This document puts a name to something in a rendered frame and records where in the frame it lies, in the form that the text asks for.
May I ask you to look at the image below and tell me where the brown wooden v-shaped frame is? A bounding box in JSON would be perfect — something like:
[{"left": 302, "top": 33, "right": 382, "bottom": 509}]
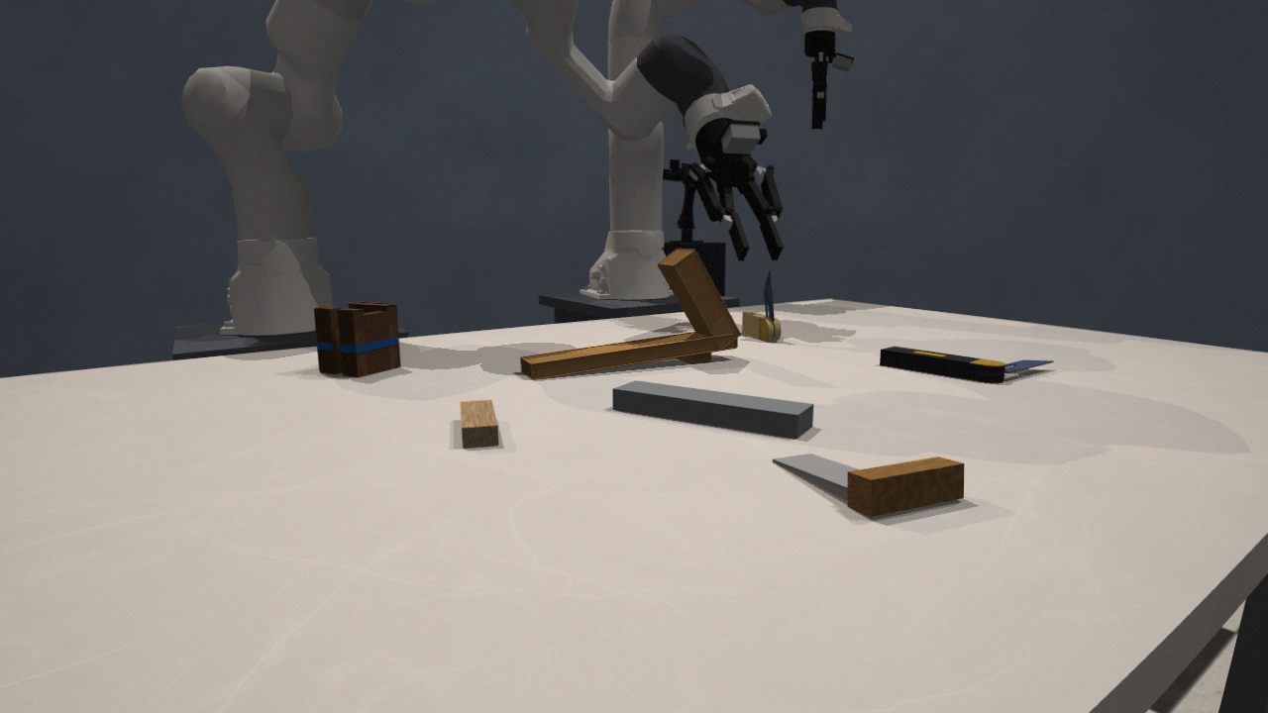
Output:
[{"left": 520, "top": 249, "right": 741, "bottom": 381}]

